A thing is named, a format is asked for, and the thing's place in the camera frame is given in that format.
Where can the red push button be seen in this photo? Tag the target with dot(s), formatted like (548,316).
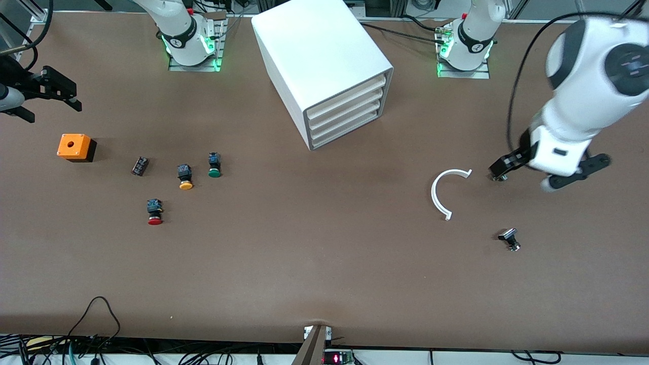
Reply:
(154,213)

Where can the small black contact block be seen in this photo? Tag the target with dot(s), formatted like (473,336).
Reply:
(140,166)

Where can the small metal selector switch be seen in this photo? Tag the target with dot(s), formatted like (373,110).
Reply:
(503,178)

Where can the brown camera mount post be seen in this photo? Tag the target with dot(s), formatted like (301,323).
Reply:
(312,350)

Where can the aluminium frame corner bracket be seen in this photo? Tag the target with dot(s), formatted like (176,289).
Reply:
(40,16)

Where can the orange button enclosure box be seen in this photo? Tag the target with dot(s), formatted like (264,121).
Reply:
(73,146)

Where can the device with red display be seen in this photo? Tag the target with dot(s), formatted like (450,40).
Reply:
(337,359)

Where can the white curved plastic arc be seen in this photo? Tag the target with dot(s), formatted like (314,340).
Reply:
(434,195)

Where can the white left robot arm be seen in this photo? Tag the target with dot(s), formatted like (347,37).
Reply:
(583,101)

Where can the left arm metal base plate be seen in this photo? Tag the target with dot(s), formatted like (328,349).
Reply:
(466,74)

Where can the white middle drawer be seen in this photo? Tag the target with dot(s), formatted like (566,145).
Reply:
(347,112)

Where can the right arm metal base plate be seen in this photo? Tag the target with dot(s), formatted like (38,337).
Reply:
(192,68)

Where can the white drawer cabinet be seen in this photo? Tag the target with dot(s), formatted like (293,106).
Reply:
(314,45)

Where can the white lowest drawer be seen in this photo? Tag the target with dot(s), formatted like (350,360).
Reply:
(347,125)

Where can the white highest drawer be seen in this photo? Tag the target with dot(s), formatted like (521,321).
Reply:
(347,100)

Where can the yellow push button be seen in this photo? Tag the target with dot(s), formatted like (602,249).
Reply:
(185,177)

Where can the green push button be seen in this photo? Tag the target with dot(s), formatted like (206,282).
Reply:
(214,166)

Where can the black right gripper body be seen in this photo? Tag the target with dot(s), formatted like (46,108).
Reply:
(15,77)

